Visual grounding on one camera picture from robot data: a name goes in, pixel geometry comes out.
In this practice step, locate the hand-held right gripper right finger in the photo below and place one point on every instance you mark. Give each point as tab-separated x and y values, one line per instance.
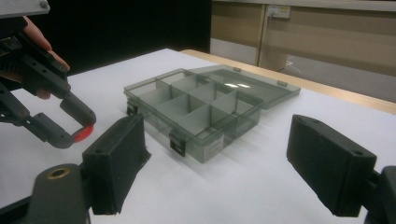
330	168

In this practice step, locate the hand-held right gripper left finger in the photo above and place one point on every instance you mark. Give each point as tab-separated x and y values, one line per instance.
115	161

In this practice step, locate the red round disc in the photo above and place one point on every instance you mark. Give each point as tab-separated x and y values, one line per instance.
84	133

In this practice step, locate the grey transparent compartment box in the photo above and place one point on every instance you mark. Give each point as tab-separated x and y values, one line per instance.
186	109

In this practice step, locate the white table sheet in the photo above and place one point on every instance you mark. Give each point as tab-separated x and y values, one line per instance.
249	193

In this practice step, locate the black curtain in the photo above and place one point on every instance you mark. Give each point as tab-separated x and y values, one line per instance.
124	25

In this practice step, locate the wooden desk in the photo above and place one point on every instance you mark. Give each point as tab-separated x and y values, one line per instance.
327	40

